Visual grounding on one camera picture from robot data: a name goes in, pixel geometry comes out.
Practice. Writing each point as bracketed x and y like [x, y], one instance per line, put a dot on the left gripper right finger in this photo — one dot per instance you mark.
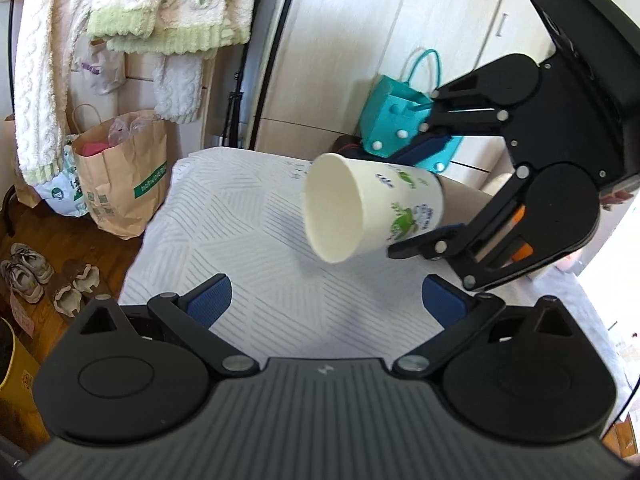
[463, 318]

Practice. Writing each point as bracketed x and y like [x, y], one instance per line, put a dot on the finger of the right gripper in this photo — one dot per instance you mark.
[423, 139]
[438, 244]

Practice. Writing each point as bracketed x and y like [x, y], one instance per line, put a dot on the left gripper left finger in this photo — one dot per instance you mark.
[189, 317]

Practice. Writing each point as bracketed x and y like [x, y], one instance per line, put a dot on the white paper cup green print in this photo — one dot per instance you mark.
[353, 206]

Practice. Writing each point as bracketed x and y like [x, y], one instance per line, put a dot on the beige cylindrical cup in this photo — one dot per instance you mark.
[461, 203]

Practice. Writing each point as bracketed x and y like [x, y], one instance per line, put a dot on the teal tote bag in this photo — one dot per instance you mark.
[393, 103]

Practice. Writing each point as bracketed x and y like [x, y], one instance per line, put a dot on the white patterned tablecloth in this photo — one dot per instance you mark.
[237, 212]

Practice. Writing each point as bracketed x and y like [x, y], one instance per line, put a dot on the grey wooden wardrobe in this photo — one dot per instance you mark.
[323, 58]

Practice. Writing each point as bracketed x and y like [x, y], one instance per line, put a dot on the beige slipper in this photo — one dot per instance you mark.
[69, 290]

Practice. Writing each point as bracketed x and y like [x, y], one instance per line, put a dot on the brown paper bag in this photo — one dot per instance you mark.
[123, 171]

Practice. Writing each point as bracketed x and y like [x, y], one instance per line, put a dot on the grey sneaker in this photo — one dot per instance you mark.
[26, 272]

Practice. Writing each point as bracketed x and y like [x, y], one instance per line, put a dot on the white plastic shopping bag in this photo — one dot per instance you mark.
[63, 193]

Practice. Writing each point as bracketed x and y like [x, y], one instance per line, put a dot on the black tripod stand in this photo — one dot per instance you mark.
[231, 132]

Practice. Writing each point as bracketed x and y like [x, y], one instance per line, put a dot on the white green fluffy pajama top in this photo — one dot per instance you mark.
[170, 27]

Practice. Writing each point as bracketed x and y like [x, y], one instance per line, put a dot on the white fluffy robe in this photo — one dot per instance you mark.
[46, 43]

